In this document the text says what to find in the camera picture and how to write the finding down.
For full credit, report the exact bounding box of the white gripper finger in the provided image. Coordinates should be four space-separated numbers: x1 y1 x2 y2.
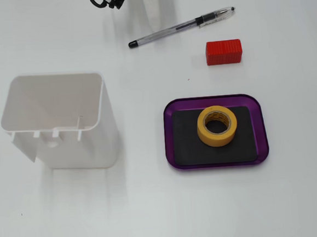
140 0 163 19

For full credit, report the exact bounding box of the yellow masking tape roll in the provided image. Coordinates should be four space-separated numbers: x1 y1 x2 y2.
195 103 240 149

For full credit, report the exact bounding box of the white plastic box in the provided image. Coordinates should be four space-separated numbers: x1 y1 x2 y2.
0 67 122 177

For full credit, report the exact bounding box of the clear black ballpoint pen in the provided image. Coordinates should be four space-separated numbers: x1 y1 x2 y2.
126 6 239 49

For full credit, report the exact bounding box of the red textured block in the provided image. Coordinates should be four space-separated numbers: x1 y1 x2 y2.
204 38 244 66

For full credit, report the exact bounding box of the purple metal tray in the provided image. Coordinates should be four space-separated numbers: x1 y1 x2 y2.
161 91 272 174

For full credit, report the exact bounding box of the black tray mat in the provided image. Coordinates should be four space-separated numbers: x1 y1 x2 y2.
170 104 259 167

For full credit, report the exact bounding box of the black cable clamp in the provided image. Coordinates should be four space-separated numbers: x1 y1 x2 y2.
90 0 125 11

